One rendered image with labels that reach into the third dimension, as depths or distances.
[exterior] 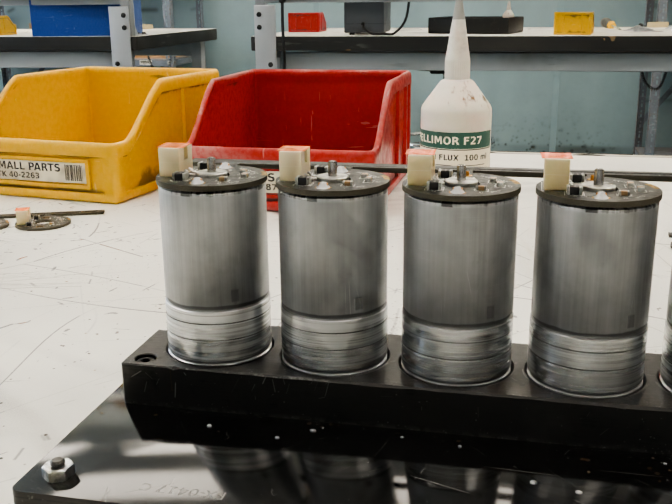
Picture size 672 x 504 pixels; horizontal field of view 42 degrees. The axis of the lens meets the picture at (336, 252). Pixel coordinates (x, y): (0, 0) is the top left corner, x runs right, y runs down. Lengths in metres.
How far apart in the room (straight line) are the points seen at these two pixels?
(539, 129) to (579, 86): 0.28
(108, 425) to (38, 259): 0.18
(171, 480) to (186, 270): 0.05
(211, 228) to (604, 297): 0.08
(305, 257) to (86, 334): 0.12
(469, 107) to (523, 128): 4.16
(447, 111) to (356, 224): 0.23
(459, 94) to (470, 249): 0.24
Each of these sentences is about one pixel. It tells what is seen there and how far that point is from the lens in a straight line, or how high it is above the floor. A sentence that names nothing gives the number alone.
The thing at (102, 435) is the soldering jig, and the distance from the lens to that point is 0.20.
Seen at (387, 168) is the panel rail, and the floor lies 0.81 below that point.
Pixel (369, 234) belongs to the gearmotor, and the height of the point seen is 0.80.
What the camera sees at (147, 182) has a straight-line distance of 0.48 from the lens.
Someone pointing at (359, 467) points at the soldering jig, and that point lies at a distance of 0.18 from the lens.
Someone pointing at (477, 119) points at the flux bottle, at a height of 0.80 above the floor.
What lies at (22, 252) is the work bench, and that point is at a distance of 0.39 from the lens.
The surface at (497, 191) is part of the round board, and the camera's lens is 0.18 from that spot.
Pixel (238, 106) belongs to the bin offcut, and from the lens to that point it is 0.51.
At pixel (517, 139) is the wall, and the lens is 4.58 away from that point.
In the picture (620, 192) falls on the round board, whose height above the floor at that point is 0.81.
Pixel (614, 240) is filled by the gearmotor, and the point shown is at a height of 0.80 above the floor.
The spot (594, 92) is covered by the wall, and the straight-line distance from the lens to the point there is 4.56.
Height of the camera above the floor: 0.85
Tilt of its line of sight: 16 degrees down
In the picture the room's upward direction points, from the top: 1 degrees counter-clockwise
